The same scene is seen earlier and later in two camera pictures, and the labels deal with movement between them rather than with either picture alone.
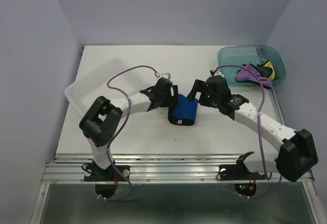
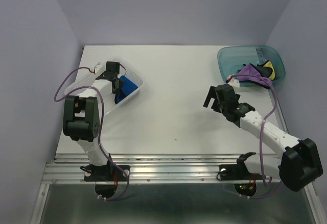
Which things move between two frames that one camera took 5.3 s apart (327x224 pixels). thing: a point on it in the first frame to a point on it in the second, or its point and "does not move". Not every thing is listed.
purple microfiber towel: x=242 y=74 does not move
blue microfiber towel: x=185 y=113 to x=126 y=87
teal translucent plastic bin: x=255 y=55 does not move
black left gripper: x=172 y=101 to x=116 y=91
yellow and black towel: x=266 y=70 does not move
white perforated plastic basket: x=115 y=79 does not move
